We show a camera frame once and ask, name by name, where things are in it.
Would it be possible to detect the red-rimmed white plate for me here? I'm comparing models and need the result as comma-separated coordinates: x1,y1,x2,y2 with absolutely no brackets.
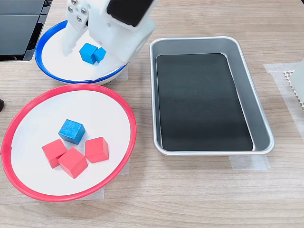
0,83,137,202

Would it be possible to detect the steel tray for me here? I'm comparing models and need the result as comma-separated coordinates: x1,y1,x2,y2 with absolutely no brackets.
149,36,276,157

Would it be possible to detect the light blue cube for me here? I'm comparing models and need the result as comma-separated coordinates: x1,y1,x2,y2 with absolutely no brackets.
79,42,98,65
93,47,107,64

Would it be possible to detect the black flat device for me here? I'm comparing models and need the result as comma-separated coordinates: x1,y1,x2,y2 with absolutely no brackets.
0,0,53,62

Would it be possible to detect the red cube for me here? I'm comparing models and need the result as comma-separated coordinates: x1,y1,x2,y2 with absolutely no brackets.
41,139,68,169
85,136,110,164
57,147,89,180

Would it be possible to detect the black tray mat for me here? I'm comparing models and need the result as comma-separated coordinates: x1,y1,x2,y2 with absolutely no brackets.
156,53,254,152

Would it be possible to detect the clear tape strip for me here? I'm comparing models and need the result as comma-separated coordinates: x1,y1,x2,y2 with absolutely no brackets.
263,62,304,133
228,153,271,171
71,184,105,200

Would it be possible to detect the blue-rimmed white plate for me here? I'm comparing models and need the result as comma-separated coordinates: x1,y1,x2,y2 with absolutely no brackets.
35,19,130,86

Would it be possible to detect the pale perforated base plate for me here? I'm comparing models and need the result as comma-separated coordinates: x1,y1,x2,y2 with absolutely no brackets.
282,69,304,112

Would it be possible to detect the blue cube with grained faces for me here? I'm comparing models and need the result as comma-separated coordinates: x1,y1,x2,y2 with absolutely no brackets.
58,119,86,145

